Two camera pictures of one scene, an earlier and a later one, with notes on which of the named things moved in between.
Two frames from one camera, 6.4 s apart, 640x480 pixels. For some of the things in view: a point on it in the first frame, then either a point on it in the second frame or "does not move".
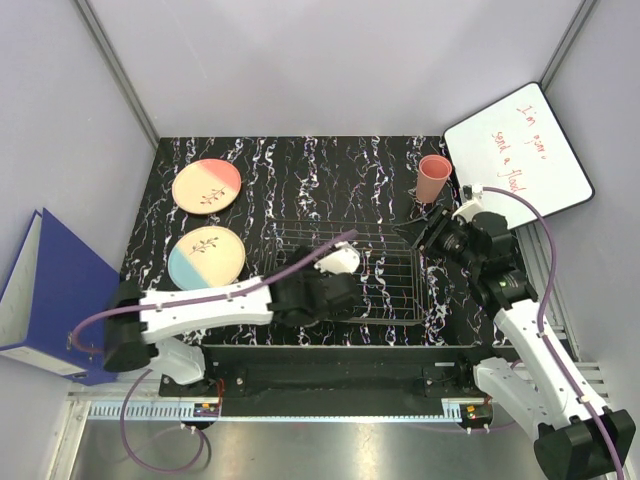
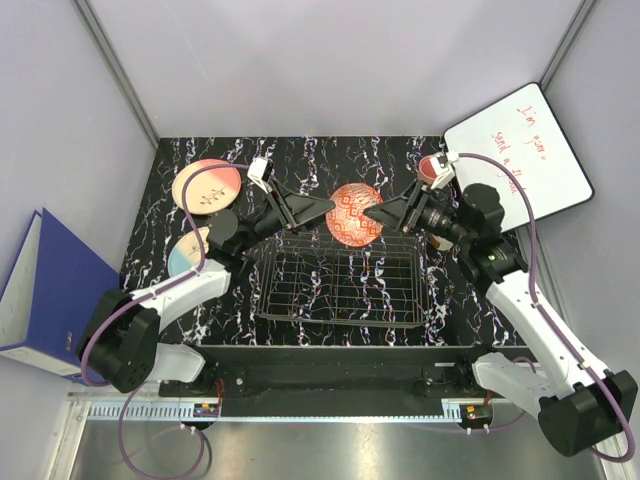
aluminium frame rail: [118, 70] does not move
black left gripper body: [312, 276] -> [270, 220]
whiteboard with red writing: [518, 144] does not move
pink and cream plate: [206, 186] does not move
